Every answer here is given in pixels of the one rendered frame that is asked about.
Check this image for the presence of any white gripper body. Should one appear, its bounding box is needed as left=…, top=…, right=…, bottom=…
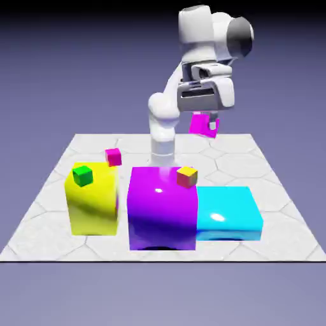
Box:
left=176, top=76, right=236, bottom=113

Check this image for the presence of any small magenta cube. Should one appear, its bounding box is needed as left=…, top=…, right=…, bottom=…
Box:
left=188, top=111, right=220, bottom=139

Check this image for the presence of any small orange cube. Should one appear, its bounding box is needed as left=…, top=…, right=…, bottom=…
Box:
left=176, top=166, right=199, bottom=190

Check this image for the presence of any small pink cube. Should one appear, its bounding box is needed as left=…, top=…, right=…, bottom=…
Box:
left=104, top=148, right=122, bottom=167

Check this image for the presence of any small green cube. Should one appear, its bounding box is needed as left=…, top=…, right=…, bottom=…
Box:
left=72, top=165, right=94, bottom=188

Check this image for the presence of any large cyan box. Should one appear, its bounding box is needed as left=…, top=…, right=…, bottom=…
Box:
left=195, top=186, right=264, bottom=242

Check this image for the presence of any large purple box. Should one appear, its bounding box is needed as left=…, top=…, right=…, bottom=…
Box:
left=126, top=166, right=199, bottom=252

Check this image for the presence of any large yellow box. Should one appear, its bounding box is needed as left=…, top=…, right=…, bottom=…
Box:
left=64, top=162, right=120, bottom=236

